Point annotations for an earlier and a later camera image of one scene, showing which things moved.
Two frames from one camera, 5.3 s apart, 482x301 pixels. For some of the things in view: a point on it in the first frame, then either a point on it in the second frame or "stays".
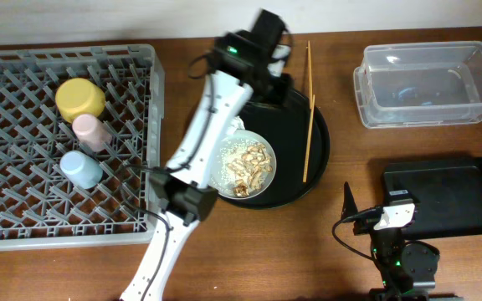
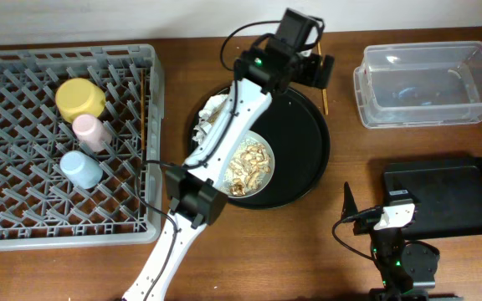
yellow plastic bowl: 77,96 stays
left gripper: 288,85 → 315,79
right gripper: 350,207 stays
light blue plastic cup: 81,169 stays
